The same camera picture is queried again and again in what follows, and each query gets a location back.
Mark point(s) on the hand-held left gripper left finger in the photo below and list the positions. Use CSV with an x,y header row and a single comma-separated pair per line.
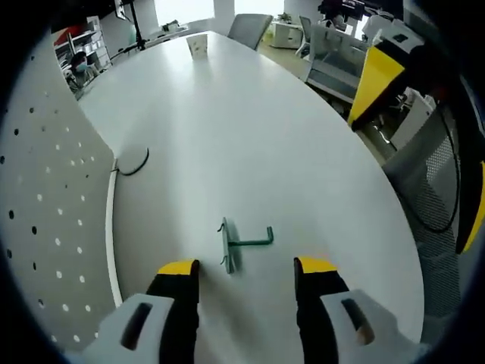
x,y
178,303

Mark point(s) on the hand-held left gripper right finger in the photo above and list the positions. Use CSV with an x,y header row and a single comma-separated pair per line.
x,y
318,303

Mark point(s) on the white pegboard mounting plate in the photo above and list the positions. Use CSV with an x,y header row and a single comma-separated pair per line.
x,y
57,170

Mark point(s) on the white office chair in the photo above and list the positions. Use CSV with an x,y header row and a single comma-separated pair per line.
x,y
333,72

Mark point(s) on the white cabinet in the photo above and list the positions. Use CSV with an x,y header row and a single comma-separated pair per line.
x,y
413,121
286,35

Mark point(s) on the grey mesh chair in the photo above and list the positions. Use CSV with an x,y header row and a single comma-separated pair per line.
x,y
428,182

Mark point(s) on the grey office chair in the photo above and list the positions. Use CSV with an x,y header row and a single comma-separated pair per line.
x,y
248,30

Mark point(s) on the white printed carton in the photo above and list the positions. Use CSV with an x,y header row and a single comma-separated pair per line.
x,y
197,47

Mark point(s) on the black tripod stand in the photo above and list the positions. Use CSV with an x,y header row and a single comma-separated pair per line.
x,y
137,26

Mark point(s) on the white storage shelf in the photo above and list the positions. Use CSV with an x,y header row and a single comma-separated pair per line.
x,y
87,41

